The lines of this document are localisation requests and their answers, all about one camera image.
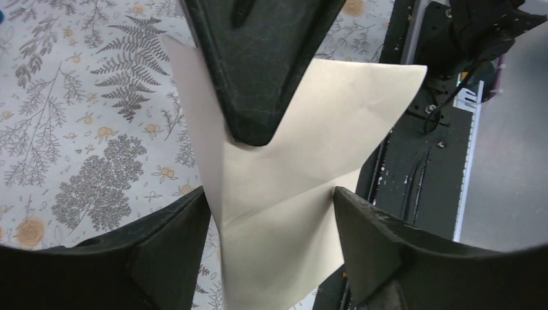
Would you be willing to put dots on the floral patterned table mat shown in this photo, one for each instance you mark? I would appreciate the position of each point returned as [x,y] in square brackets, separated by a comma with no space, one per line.
[92,133]

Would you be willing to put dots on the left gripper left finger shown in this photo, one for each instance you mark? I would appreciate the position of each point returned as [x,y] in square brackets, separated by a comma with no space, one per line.
[151,263]

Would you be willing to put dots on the beige lined letter paper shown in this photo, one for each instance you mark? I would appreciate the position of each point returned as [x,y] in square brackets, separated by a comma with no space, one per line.
[272,205]

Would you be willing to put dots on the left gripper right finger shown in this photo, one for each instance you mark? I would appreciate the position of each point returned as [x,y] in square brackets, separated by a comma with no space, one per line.
[392,264]

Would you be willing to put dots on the white slotted cable duct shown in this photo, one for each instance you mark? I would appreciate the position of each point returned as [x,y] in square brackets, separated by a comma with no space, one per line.
[470,101]

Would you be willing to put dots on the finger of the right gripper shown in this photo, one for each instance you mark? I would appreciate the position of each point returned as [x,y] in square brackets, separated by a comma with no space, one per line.
[257,52]

